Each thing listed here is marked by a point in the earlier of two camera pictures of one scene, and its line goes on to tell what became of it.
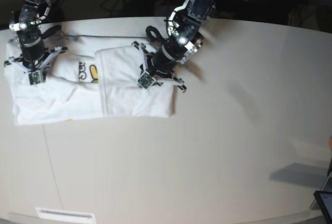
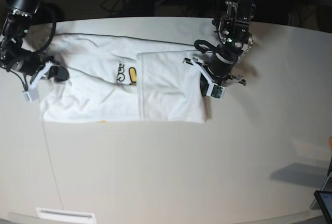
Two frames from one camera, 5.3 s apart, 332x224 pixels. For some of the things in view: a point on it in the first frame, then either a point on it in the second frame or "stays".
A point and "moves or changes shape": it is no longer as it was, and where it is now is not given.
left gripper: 158,66 → 218,70
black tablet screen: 325,199 stays
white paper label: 65,215 stays
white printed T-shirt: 71,77 moves or changes shape
